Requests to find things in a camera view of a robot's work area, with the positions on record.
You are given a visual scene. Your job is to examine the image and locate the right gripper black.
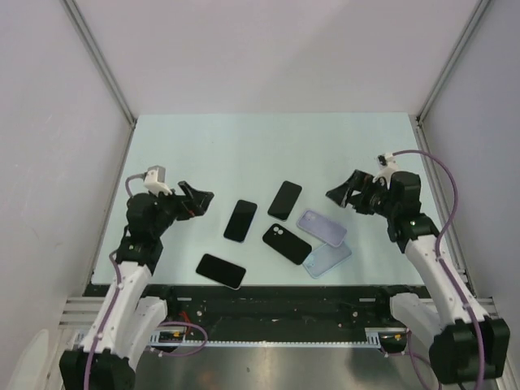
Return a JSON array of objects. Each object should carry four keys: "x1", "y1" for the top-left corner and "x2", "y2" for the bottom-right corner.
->
[{"x1": 327, "y1": 169, "x2": 398, "y2": 219}]

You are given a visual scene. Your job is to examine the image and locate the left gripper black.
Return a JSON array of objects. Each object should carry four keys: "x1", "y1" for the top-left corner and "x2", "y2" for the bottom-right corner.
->
[{"x1": 149, "y1": 180, "x2": 213, "y2": 237}]

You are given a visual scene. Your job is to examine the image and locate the blue-edged black phone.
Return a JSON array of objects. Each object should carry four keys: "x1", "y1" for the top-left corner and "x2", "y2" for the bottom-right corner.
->
[{"x1": 223, "y1": 200, "x2": 258, "y2": 243}]

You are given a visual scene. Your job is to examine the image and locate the purple phone case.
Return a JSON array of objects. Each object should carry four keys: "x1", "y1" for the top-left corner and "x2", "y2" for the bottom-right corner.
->
[{"x1": 297, "y1": 210, "x2": 347, "y2": 248}]

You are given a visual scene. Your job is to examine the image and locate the black phone case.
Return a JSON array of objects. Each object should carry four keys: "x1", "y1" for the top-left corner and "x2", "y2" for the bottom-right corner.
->
[{"x1": 262, "y1": 223, "x2": 312, "y2": 266}]

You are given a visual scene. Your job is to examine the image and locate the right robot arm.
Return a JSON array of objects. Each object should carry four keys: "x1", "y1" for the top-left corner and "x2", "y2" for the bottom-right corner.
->
[{"x1": 326, "y1": 170, "x2": 510, "y2": 384}]

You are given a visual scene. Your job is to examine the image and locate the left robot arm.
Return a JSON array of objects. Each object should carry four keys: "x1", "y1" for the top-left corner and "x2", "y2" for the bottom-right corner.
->
[{"x1": 59, "y1": 181, "x2": 215, "y2": 389}]

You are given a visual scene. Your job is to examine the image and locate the green-edged black phone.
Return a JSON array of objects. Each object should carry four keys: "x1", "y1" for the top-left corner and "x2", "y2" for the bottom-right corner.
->
[{"x1": 267, "y1": 180, "x2": 302, "y2": 221}]

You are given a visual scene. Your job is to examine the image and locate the light blue phone case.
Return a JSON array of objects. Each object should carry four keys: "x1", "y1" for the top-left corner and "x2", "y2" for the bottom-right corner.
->
[{"x1": 302, "y1": 242, "x2": 352, "y2": 279}]

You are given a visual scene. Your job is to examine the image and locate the white-edged black phone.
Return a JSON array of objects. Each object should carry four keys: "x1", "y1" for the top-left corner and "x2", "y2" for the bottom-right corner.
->
[{"x1": 196, "y1": 253, "x2": 246, "y2": 290}]

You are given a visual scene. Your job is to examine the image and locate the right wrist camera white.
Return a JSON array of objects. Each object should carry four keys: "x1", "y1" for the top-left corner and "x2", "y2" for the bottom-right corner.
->
[{"x1": 373, "y1": 153, "x2": 400, "y2": 187}]

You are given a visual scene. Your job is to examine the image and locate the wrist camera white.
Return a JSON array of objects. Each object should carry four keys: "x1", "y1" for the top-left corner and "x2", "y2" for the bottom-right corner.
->
[
  {"x1": 144, "y1": 166, "x2": 173, "y2": 197},
  {"x1": 373, "y1": 153, "x2": 400, "y2": 187}
]

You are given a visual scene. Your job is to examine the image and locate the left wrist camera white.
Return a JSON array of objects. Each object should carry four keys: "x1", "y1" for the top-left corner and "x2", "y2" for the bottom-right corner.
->
[{"x1": 144, "y1": 166, "x2": 173, "y2": 197}]

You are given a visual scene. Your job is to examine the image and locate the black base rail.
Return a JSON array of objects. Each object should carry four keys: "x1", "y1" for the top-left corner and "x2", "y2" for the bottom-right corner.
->
[{"x1": 143, "y1": 284, "x2": 430, "y2": 341}]

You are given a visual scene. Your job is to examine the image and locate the white cable duct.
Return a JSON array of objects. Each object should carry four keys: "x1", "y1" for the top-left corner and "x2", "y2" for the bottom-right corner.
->
[{"x1": 147, "y1": 331, "x2": 407, "y2": 349}]

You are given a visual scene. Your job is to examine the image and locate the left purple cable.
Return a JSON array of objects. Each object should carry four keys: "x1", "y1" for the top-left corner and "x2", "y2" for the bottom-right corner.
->
[{"x1": 76, "y1": 172, "x2": 209, "y2": 390}]

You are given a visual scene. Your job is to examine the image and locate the right aluminium frame post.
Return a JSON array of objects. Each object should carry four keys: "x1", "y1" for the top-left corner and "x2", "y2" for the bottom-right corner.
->
[{"x1": 415, "y1": 0, "x2": 494, "y2": 124}]

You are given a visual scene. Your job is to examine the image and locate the aluminium frame post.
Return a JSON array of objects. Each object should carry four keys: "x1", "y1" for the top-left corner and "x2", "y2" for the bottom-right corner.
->
[
  {"x1": 415, "y1": 0, "x2": 494, "y2": 124},
  {"x1": 59, "y1": 0, "x2": 137, "y2": 129}
]

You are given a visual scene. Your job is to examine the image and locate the left aluminium frame post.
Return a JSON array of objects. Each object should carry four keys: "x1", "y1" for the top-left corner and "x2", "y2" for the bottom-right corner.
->
[{"x1": 59, "y1": 0, "x2": 137, "y2": 129}]

